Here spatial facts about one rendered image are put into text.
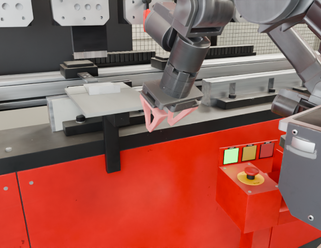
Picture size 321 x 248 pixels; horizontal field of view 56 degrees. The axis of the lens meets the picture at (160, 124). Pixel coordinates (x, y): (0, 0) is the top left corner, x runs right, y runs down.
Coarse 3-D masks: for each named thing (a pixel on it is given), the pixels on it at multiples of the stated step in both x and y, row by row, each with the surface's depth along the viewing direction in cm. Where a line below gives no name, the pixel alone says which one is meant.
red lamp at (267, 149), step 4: (264, 144) 91; (268, 144) 92; (272, 144) 92; (264, 148) 92; (268, 148) 92; (272, 148) 93; (260, 152) 92; (264, 152) 92; (268, 152) 93; (272, 152) 93; (260, 156) 92; (264, 156) 93; (268, 156) 93
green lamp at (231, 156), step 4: (228, 152) 88; (232, 152) 88; (236, 152) 89; (228, 156) 88; (232, 156) 89; (236, 156) 89; (224, 160) 88; (228, 160) 89; (232, 160) 89; (236, 160) 90
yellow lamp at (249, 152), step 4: (244, 148) 89; (248, 148) 90; (252, 148) 90; (256, 148) 91; (244, 152) 90; (248, 152) 90; (252, 152) 91; (244, 156) 90; (248, 156) 91; (252, 156) 91; (244, 160) 91
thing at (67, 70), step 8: (64, 64) 111; (72, 64) 107; (80, 64) 108; (88, 64) 110; (64, 72) 106; (72, 72) 107; (80, 72) 108; (88, 72) 110; (96, 72) 111; (88, 80) 96; (96, 80) 97
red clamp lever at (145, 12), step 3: (144, 0) 85; (147, 0) 84; (150, 0) 84; (144, 3) 87; (147, 3) 85; (147, 6) 85; (147, 9) 86; (144, 12) 86; (147, 12) 85; (144, 15) 86; (147, 15) 86; (144, 18) 87; (144, 21) 87; (144, 30) 88
